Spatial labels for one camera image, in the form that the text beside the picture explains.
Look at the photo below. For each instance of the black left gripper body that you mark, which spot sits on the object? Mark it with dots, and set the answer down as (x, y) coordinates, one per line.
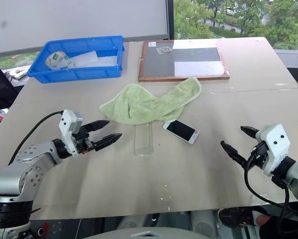
(84, 142)

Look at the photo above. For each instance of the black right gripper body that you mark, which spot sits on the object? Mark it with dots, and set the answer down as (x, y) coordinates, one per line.
(259, 155)

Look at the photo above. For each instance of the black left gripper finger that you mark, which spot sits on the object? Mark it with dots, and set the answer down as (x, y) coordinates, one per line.
(107, 140)
(97, 125)

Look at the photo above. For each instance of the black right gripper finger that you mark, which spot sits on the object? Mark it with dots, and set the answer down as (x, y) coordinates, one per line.
(249, 131)
(234, 154)

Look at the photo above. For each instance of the clear phone case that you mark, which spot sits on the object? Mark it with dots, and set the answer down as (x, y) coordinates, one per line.
(143, 140)

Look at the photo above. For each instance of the green terry towel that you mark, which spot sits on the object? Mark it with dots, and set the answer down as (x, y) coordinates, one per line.
(138, 104)

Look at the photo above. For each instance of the white smartphone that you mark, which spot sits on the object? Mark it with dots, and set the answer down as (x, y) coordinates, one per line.
(181, 130)

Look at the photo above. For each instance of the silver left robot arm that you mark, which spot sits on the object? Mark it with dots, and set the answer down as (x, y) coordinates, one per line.
(7, 179)

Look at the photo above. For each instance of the blue plastic bin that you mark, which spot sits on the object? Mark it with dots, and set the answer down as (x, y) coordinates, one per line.
(76, 74)

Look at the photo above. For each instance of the black shoe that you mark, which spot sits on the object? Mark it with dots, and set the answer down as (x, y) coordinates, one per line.
(233, 216)

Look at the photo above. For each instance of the person's bare ankle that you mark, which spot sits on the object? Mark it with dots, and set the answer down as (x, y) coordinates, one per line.
(261, 219)

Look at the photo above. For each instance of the translucent white plastic sheet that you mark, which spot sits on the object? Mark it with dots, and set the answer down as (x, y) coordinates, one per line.
(89, 58)

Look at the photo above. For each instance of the dark side desk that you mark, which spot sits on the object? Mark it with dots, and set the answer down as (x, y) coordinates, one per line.
(295, 74)

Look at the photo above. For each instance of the grey rounded shape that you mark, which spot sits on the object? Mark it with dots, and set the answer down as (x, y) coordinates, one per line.
(203, 224)

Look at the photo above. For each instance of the white tape roll green label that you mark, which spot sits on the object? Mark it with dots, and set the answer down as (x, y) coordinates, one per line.
(55, 59)

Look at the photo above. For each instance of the white paper sheet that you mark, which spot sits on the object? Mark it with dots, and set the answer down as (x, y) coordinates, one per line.
(196, 44)
(198, 68)

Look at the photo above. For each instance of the wood-framed blackboard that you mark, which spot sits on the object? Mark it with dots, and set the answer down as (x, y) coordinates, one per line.
(158, 64)

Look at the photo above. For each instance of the white power strip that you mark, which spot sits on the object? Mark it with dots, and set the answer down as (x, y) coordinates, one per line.
(18, 74)

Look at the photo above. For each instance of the small white label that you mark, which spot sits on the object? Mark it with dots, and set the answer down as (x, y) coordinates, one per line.
(152, 44)

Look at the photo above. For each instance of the crumpled clear plastic wrapper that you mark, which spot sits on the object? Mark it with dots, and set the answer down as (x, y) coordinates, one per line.
(164, 50)

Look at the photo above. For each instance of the black mesh chair back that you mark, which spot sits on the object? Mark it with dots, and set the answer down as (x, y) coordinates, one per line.
(0, 84)

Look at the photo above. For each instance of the grey robot torso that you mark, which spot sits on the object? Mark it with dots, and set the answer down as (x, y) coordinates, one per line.
(148, 234)

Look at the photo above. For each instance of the white roller blind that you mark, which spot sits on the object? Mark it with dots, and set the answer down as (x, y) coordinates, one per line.
(76, 20)

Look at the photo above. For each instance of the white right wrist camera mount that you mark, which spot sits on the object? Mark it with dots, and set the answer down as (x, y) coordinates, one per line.
(275, 139)

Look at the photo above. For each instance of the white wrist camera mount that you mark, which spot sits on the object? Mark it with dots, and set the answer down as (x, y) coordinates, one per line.
(66, 124)
(275, 139)

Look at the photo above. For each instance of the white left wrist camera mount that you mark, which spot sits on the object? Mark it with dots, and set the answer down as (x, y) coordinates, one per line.
(66, 124)

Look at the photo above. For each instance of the black window frame post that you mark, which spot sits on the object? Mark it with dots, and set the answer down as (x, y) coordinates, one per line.
(169, 20)

